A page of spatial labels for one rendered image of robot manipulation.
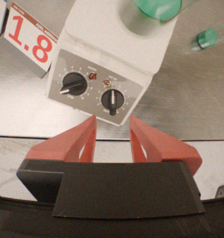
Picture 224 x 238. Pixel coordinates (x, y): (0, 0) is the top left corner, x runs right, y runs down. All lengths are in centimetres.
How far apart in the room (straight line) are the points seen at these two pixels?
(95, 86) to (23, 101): 13
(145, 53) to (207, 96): 23
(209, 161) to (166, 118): 19
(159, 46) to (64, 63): 12
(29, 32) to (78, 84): 11
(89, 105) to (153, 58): 11
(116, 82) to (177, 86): 16
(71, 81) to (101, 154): 14
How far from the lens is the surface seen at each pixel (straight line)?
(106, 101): 19
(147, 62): 17
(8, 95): 26
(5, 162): 29
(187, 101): 32
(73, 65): 18
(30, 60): 25
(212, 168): 45
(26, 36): 25
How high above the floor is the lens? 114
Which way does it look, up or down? 74 degrees down
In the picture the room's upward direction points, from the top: 121 degrees clockwise
